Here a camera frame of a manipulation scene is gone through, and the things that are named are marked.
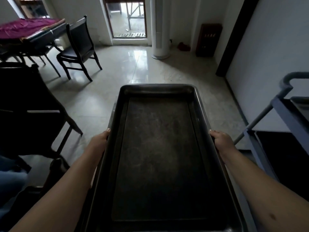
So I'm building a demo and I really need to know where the person's right hand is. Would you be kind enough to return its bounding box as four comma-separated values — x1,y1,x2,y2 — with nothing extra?
209,130,237,157

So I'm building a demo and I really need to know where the person's left hand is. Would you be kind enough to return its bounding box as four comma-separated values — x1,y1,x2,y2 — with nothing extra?
91,128,111,155

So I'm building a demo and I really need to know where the large dark metal tray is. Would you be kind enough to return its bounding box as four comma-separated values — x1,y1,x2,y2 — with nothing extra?
81,84,249,232

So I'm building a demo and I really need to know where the person's left forearm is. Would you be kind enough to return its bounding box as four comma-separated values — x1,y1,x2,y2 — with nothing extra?
10,146,105,232

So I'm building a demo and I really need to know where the person's right forearm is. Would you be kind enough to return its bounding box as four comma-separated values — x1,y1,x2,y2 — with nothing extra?
221,148,309,232

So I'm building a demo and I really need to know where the grey utility cart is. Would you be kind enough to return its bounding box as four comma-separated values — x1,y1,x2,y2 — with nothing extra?
234,72,309,189

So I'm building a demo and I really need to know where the dark wooden chair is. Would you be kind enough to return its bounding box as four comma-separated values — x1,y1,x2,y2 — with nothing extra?
0,62,84,172

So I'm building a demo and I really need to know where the black wooden chair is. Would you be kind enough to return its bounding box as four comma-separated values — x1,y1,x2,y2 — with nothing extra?
14,44,61,77
56,15,103,82

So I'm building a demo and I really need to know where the blue cloth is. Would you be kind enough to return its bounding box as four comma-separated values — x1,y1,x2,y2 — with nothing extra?
0,156,28,215

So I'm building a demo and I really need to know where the glass door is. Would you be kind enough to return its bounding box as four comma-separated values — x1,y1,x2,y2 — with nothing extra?
103,0,148,39

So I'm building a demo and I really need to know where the white standing air conditioner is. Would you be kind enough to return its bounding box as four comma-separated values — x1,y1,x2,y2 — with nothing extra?
150,0,171,60

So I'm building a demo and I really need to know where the dark table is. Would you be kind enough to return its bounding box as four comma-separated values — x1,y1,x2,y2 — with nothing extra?
0,18,68,77

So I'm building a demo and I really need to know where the magenta tablecloth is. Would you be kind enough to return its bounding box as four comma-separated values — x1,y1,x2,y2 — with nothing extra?
0,18,66,41

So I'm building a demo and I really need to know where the black door frame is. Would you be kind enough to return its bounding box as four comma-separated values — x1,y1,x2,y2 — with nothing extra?
215,0,261,77

